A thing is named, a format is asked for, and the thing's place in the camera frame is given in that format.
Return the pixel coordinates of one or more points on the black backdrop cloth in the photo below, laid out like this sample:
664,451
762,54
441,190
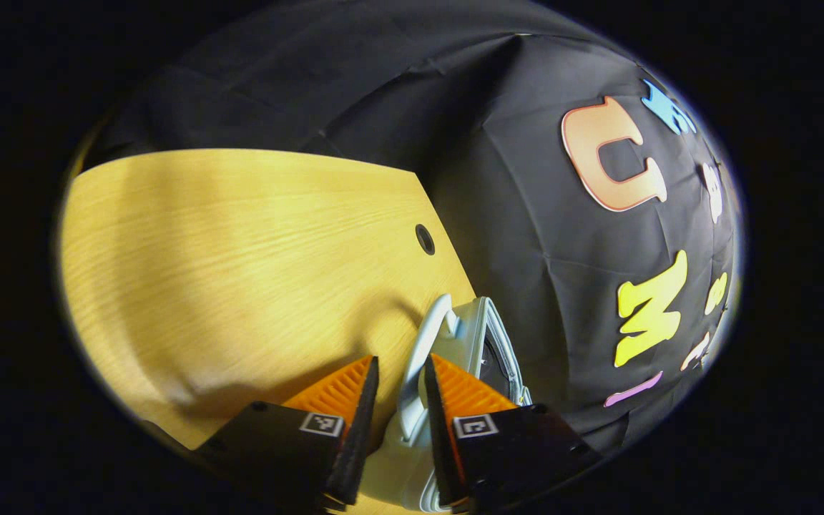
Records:
526,179

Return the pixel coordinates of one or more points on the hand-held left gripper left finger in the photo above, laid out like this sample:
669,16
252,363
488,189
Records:
355,443

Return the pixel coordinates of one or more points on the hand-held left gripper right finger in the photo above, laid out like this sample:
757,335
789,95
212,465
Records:
440,443

